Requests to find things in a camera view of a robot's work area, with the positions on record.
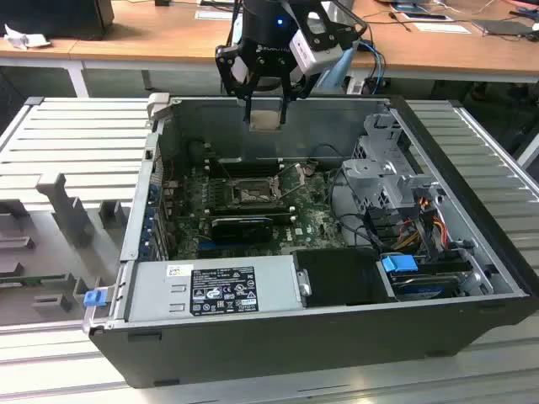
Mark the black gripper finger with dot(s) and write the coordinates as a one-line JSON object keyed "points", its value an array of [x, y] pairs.
{"points": [[297, 88], [229, 71]]}

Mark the silver square CPU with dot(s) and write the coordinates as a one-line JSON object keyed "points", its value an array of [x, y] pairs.
{"points": [[264, 121]]}

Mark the black RAM slot bank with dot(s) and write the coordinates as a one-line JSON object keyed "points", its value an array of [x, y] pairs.
{"points": [[252, 210], [248, 167]]}

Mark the CPU socket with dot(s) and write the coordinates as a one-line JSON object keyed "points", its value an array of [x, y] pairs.
{"points": [[252, 191]]}

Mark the white paper sheet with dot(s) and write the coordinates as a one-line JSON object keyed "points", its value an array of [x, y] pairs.
{"points": [[442, 27], [215, 14]]}

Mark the wooden desk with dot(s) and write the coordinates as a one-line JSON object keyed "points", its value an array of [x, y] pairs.
{"points": [[168, 38]]}

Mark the black round capacitor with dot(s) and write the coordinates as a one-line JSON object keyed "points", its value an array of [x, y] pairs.
{"points": [[195, 151]]}

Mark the grey metal disk bay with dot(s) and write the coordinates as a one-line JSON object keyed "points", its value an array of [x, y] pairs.
{"points": [[370, 168]]}

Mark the green motherboard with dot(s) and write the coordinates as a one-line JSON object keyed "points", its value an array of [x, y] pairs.
{"points": [[311, 210]]}

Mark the dark smartphone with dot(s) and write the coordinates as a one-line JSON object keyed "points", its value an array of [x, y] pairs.
{"points": [[423, 16]]}

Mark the black graphics card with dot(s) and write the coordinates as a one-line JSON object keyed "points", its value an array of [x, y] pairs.
{"points": [[240, 229]]}

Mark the black box on desk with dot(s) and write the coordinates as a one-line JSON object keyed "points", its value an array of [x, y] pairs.
{"points": [[54, 17]]}

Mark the blue disk carrier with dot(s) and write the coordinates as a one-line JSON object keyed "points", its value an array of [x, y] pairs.
{"points": [[398, 264]]}

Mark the crumpled white paper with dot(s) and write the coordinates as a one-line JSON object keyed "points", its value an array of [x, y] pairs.
{"points": [[25, 38]]}

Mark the grey parts rack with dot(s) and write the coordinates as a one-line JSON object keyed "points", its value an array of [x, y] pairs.
{"points": [[63, 202]]}

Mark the black notebook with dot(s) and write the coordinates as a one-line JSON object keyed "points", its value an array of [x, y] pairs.
{"points": [[503, 27]]}

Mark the hard disk drive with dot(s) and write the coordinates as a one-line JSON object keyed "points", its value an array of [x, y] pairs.
{"points": [[421, 288]]}

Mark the grey power supply unit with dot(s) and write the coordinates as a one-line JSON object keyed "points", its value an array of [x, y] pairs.
{"points": [[151, 294]]}

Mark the black open PC case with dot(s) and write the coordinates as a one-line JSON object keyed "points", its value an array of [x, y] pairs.
{"points": [[295, 349]]}

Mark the blue case latch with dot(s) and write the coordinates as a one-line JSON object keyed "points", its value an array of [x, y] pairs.
{"points": [[94, 298]]}

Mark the large silver wrist camera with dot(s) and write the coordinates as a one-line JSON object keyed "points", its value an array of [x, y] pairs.
{"points": [[311, 54]]}

